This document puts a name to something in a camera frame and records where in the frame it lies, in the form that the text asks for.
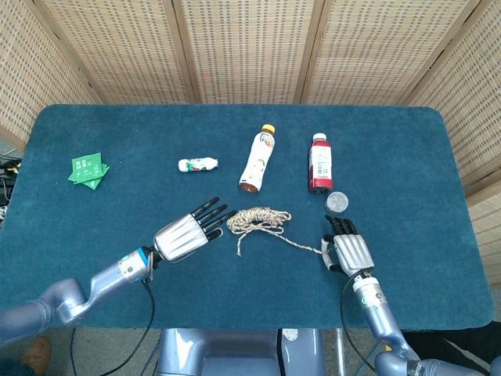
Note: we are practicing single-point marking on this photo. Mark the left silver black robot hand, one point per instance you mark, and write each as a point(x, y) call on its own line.
point(180, 239)

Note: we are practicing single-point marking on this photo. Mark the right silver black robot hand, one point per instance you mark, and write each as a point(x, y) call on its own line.
point(352, 250)

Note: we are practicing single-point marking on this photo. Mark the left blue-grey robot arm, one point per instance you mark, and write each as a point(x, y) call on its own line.
point(109, 280)

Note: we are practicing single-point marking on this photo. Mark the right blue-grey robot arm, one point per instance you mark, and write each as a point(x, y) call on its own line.
point(381, 321)

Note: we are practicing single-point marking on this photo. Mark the small white green-label bottle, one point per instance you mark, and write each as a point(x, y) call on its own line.
point(197, 164)

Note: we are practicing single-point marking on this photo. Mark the blue carpet table cover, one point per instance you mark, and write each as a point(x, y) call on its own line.
point(250, 282)

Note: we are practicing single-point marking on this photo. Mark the red juice bottle white cap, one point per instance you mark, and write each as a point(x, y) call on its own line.
point(321, 164)

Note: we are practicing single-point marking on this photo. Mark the green tea sachet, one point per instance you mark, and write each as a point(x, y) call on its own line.
point(99, 181)
point(85, 166)

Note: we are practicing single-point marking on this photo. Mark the metal table leg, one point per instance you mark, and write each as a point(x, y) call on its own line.
point(341, 352)

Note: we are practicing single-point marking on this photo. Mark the tall white yellow-cap bottle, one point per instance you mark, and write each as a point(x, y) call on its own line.
point(258, 160)

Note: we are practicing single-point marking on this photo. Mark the blue-grey robot torso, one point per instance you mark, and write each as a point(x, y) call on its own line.
point(235, 352)

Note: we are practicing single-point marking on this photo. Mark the brown shoe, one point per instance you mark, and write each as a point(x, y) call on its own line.
point(37, 354)

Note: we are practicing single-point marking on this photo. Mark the woven wooden folding screen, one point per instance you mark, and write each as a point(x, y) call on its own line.
point(250, 47)

